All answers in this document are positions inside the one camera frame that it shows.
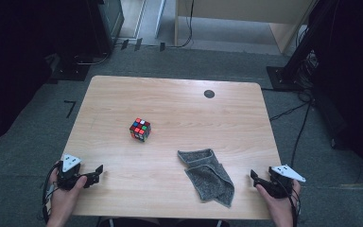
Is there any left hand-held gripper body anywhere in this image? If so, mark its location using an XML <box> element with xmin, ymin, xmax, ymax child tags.
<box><xmin>56</xmin><ymin>153</ymin><xmax>91</xmax><ymax>191</ymax></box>

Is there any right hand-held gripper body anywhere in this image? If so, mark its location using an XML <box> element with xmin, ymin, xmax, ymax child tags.
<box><xmin>266</xmin><ymin>164</ymin><xmax>306</xmax><ymax>200</ymax></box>

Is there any grey cloth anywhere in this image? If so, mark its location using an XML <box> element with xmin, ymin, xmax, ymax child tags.
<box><xmin>177</xmin><ymin>148</ymin><xmax>235</xmax><ymax>209</ymax></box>

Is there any multicoloured puzzle cube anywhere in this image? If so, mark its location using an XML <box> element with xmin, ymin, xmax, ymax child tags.
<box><xmin>129</xmin><ymin>117</ymin><xmax>152</xmax><ymax>143</ymax></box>

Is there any person's right hand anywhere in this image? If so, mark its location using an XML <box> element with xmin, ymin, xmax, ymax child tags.
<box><xmin>255</xmin><ymin>181</ymin><xmax>302</xmax><ymax>218</ymax></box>

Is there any person's left hand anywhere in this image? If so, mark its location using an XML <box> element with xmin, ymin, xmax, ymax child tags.
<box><xmin>48</xmin><ymin>168</ymin><xmax>88</xmax><ymax>218</ymax></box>

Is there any person's dark clothing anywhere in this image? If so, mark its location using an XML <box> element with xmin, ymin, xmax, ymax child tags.
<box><xmin>98</xmin><ymin>217</ymin><xmax>231</xmax><ymax>227</ymax></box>

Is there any black metal stand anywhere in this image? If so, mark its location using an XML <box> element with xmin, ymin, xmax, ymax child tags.
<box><xmin>266</xmin><ymin>0</ymin><xmax>332</xmax><ymax>93</ymax></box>

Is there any dark curtain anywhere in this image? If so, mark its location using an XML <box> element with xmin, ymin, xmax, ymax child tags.
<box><xmin>0</xmin><ymin>0</ymin><xmax>91</xmax><ymax>149</ymax></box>
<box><xmin>308</xmin><ymin>0</ymin><xmax>363</xmax><ymax>187</ymax></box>

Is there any dark cabinet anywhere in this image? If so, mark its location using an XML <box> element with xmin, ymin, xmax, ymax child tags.
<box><xmin>84</xmin><ymin>0</ymin><xmax>126</xmax><ymax>57</ymax></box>

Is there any right hand-held gripper cable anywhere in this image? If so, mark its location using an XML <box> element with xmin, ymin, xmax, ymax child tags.
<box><xmin>277</xmin><ymin>176</ymin><xmax>302</xmax><ymax>227</ymax></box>

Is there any hand-held gripper cable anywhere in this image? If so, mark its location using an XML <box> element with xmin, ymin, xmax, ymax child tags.
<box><xmin>41</xmin><ymin>161</ymin><xmax>64</xmax><ymax>225</ymax></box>
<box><xmin>277</xmin><ymin>176</ymin><xmax>302</xmax><ymax>227</ymax></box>

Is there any left hand-held gripper cable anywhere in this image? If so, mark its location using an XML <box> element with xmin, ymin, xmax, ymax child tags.
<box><xmin>41</xmin><ymin>161</ymin><xmax>64</xmax><ymax>225</ymax></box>

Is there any black floor cable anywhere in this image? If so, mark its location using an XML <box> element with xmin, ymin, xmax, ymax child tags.
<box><xmin>290</xmin><ymin>103</ymin><xmax>312</xmax><ymax>168</ymax></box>
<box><xmin>268</xmin><ymin>100</ymin><xmax>313</xmax><ymax>123</ymax></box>

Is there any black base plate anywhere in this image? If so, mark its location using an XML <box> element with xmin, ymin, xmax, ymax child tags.
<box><xmin>47</xmin><ymin>60</ymin><xmax>92</xmax><ymax>83</ymax></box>

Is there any looped black cable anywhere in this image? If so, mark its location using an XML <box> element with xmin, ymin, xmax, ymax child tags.
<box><xmin>74</xmin><ymin>51</ymin><xmax>111</xmax><ymax>66</ymax></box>

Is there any tangled cable bundle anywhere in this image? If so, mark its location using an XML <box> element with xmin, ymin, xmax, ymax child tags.
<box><xmin>295</xmin><ymin>49</ymin><xmax>320</xmax><ymax>102</ymax></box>

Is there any black hanging cable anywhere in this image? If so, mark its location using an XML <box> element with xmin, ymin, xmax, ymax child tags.
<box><xmin>166</xmin><ymin>0</ymin><xmax>195</xmax><ymax>49</ymax></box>

